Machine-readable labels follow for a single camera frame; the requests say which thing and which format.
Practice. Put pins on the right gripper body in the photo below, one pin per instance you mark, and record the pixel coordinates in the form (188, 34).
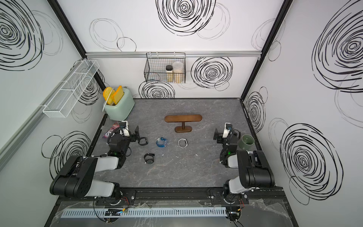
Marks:
(218, 136)

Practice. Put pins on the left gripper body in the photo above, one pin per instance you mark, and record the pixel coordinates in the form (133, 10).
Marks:
(134, 135)

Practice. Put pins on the black strap watch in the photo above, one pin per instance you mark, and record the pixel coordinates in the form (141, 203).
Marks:
(144, 142)

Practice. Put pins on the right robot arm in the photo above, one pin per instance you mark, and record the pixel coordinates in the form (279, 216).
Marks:
(254, 171)

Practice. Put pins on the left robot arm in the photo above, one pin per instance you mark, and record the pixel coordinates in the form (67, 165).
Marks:
(76, 177)

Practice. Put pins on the black round watch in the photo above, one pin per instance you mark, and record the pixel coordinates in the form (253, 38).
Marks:
(149, 158)

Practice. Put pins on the wooden watch stand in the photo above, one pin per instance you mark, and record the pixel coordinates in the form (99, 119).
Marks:
(183, 119)

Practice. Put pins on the white watch band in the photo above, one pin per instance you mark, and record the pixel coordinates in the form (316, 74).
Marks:
(182, 143)

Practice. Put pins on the pink purple snack bag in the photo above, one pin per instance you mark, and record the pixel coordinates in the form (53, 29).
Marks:
(114, 126)

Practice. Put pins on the mint green toaster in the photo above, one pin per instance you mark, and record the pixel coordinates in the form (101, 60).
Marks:
(122, 110)

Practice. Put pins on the green ceramic cup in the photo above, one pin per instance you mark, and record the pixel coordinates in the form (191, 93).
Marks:
(246, 142)

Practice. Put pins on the round yellow toast slice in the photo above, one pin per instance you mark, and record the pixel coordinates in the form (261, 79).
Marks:
(108, 95)

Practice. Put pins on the black lid spice jar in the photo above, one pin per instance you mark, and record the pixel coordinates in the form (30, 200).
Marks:
(169, 73)

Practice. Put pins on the clear plastic jar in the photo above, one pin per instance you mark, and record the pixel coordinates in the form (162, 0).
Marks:
(178, 71)

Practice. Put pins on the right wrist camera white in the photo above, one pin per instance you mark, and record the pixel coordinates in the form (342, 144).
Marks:
(228, 127)

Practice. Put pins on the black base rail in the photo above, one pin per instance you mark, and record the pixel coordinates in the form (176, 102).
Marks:
(214, 195)

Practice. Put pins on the black wire basket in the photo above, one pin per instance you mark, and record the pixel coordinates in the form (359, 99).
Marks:
(156, 63)

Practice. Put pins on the grey slotted cable duct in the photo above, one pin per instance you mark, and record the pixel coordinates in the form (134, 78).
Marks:
(144, 212)

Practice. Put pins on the white wire shelf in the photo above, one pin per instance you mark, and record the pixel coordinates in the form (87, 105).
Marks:
(62, 103)

